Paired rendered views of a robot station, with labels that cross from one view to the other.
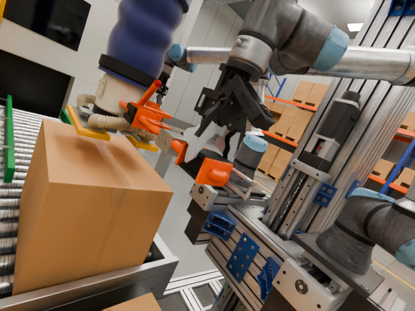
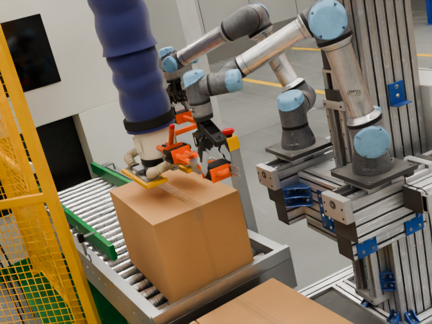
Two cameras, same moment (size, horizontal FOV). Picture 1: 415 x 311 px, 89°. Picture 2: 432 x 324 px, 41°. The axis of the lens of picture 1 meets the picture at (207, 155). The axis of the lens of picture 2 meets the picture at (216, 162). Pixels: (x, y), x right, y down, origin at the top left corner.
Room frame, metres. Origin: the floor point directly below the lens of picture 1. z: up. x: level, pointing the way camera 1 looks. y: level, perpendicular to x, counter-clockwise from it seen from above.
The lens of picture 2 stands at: (-1.41, -0.70, 1.86)
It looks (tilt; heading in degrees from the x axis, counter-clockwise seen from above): 18 degrees down; 21
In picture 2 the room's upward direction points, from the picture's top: 13 degrees counter-clockwise
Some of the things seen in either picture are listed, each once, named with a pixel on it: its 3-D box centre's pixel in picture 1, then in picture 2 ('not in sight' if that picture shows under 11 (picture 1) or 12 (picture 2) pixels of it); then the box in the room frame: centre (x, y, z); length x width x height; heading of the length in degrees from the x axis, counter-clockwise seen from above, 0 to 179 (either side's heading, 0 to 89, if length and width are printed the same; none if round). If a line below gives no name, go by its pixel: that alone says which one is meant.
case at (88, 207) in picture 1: (88, 192); (179, 229); (0.85, 0.41, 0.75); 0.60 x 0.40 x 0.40; 44
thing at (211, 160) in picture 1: (203, 164); (215, 170); (0.41, 0.00, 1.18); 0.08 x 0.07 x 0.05; 44
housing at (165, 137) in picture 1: (173, 143); (200, 164); (0.52, 0.09, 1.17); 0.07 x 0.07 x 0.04; 44
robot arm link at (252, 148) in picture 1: (252, 149); (292, 107); (1.02, -0.18, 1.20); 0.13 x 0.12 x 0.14; 172
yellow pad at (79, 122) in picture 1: (87, 117); (142, 171); (0.79, 0.48, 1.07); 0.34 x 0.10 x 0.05; 44
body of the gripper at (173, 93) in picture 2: (160, 83); (176, 90); (1.23, 0.41, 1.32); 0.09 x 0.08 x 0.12; 44
